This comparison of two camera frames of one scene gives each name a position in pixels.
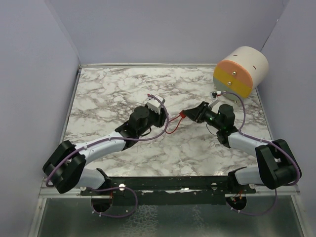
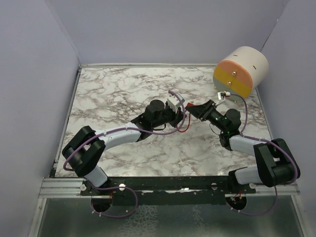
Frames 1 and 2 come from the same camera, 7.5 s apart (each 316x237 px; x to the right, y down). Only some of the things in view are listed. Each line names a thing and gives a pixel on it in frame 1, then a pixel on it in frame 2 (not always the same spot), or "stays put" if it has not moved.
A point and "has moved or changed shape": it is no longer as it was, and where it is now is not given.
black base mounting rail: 170,190 stays put
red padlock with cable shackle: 182,114 has moved or changed shape
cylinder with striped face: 241,71 stays put
